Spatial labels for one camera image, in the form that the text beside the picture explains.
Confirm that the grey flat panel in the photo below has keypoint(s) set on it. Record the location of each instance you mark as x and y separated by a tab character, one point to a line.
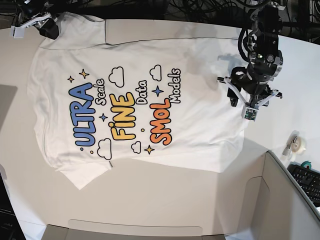
7	94

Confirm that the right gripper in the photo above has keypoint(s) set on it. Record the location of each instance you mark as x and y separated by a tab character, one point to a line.
42	20

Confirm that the clear tape dispenser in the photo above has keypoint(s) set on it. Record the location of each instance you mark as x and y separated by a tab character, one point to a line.
295	146

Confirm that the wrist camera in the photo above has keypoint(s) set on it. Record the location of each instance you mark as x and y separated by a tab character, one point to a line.
249	113
17	32

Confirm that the black keyboard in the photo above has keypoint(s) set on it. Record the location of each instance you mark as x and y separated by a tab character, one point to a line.
308	180

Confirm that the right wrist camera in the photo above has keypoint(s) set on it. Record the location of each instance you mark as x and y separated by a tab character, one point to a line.
17	32

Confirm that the white printed t-shirt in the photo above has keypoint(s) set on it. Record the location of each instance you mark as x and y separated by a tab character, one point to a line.
154	100

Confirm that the grey cardboard box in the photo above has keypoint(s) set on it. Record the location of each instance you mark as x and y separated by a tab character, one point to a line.
274	207

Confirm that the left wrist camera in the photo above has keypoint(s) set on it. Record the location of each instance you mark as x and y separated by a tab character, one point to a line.
249	113

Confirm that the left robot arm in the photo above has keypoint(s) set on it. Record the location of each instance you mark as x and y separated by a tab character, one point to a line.
258	46

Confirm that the green tape roll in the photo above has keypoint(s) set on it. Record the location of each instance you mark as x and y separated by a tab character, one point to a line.
307	165

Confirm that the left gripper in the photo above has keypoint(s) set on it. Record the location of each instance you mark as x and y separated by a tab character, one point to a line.
251	92

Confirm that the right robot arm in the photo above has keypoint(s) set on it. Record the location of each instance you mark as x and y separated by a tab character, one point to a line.
32	7

